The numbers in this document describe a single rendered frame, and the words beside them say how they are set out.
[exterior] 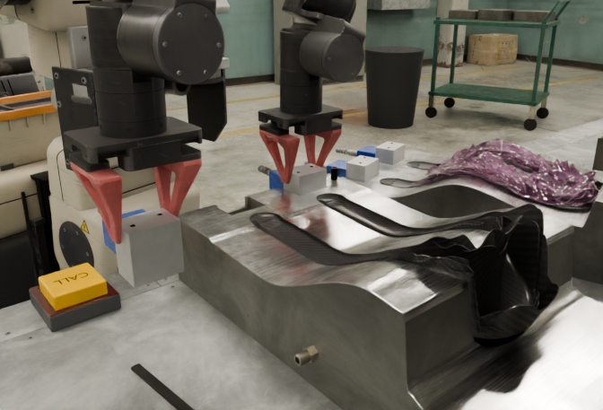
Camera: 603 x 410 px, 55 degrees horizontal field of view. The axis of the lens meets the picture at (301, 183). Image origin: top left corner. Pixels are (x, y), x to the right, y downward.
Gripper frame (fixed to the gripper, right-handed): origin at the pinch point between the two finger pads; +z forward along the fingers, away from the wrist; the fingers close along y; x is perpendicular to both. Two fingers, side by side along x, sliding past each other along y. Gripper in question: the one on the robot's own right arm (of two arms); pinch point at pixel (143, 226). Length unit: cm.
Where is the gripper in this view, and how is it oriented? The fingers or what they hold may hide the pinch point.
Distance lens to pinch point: 55.2
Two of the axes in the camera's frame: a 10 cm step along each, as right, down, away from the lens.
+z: -0.1, 9.4, 3.3
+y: 7.7, -2.1, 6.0
